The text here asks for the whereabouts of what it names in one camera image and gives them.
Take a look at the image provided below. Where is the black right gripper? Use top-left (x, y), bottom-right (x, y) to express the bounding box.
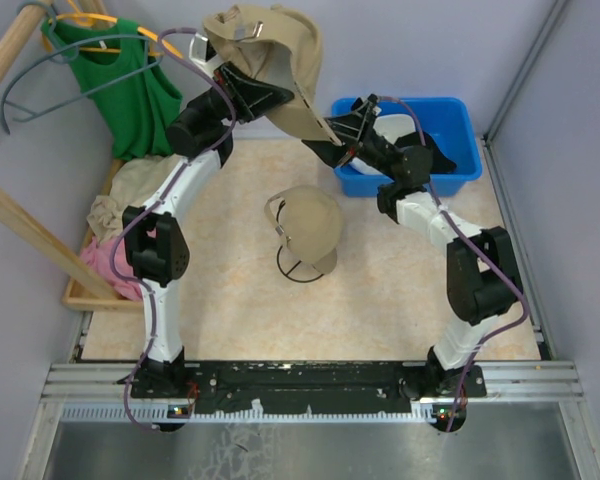
top-left (301, 103), bottom-right (398, 183)

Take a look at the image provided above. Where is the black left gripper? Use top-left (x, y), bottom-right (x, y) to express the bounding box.
top-left (189, 55), bottom-right (298, 126)

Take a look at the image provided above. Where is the tan cap with R logo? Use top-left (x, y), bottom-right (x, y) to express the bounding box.
top-left (264, 185), bottom-right (344, 275)

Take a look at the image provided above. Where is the blue plastic bin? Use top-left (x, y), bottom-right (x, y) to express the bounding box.
top-left (335, 97), bottom-right (482, 197)

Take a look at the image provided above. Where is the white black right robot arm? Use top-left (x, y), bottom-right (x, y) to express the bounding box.
top-left (292, 97), bottom-right (524, 396)

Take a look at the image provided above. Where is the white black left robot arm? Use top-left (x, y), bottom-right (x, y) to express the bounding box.
top-left (123, 62), bottom-right (294, 397)

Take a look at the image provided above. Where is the white cap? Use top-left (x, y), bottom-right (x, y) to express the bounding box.
top-left (350, 114), bottom-right (422, 176)

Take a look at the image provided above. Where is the black beanie hat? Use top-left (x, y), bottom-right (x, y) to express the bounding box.
top-left (395, 132), bottom-right (457, 174)

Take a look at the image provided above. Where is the green tank top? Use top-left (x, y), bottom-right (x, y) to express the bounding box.
top-left (41, 18), bottom-right (183, 161)

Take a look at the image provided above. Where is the yellow clothes hanger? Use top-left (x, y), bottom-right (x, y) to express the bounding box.
top-left (42, 0), bottom-right (185, 63)

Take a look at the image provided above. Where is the beige cloth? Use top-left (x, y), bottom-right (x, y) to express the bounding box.
top-left (87, 155), bottom-right (180, 243)

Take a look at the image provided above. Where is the pink cloth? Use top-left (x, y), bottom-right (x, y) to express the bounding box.
top-left (80, 230), bottom-right (143, 302)

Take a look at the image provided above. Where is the wooden tray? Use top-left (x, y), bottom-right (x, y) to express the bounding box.
top-left (62, 159), bottom-right (143, 314)

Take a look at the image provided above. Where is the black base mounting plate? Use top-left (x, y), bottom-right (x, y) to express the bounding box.
top-left (131, 360), bottom-right (487, 415)

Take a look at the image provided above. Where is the wooden clothes rack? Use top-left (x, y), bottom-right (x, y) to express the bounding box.
top-left (0, 1), bottom-right (116, 300)

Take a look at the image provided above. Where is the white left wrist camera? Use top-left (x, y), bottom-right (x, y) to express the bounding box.
top-left (189, 33), bottom-right (222, 72)

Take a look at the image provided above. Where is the black wire hat stand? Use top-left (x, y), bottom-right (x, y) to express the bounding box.
top-left (275, 197), bottom-right (326, 283)

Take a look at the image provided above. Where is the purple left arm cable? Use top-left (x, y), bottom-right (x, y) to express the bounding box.
top-left (108, 27), bottom-right (239, 435)

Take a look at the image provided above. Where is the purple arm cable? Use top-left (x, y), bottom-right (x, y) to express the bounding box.
top-left (377, 94), bottom-right (531, 434)
top-left (108, 27), bottom-right (239, 435)

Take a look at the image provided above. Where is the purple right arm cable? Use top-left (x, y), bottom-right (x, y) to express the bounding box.
top-left (377, 94), bottom-right (531, 434)

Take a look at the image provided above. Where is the aluminium frame rail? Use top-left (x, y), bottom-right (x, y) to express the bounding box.
top-left (19, 360), bottom-right (600, 479)

